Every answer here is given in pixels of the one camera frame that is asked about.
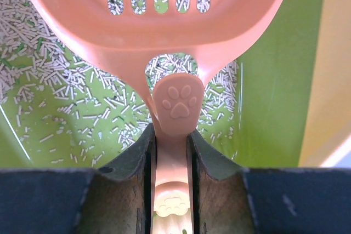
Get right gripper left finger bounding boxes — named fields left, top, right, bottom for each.
left=1, top=124, right=155, bottom=233

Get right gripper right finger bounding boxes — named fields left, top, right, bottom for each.
left=187, top=132, right=350, bottom=233

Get orange litter scoop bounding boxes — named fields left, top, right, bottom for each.
left=31, top=0, right=283, bottom=233

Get cat litter granules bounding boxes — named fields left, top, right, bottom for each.
left=1, top=0, right=239, bottom=167

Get yellow green litter box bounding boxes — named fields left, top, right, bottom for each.
left=0, top=0, right=351, bottom=169

